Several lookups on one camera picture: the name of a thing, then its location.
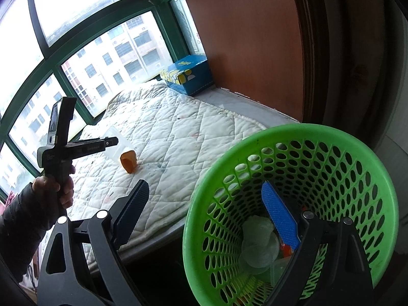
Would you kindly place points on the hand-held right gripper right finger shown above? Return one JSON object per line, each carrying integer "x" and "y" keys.
{"x": 277, "y": 213}

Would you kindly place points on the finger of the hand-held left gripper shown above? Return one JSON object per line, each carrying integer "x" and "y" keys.
{"x": 92, "y": 146}

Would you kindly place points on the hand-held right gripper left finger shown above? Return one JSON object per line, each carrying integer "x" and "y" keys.
{"x": 132, "y": 210}

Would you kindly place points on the translucent plastic container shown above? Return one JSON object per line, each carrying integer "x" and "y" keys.
{"x": 111, "y": 131}

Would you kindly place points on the clear plastic cup printed seal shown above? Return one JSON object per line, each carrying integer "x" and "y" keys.
{"x": 261, "y": 251}

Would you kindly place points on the green plastic perforated basket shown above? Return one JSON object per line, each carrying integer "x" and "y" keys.
{"x": 287, "y": 130}

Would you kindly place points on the person's left forearm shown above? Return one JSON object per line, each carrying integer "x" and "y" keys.
{"x": 19, "y": 223}

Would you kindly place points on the person's left hand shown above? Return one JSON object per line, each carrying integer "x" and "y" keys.
{"x": 44, "y": 185}

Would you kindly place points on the orange plastic cap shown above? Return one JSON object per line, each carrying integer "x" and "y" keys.
{"x": 129, "y": 162}

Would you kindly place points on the white quilted mat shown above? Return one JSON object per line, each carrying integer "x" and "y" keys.
{"x": 191, "y": 124}

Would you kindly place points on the apartment building outside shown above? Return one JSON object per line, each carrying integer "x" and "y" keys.
{"x": 127, "y": 47}

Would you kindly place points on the blue and yellow tissue box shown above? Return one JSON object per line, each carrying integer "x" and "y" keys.
{"x": 191, "y": 70}

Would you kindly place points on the brown wooden panel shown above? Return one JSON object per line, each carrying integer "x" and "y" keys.
{"x": 242, "y": 38}

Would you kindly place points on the green window frame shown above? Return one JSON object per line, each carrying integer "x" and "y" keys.
{"x": 51, "y": 60}

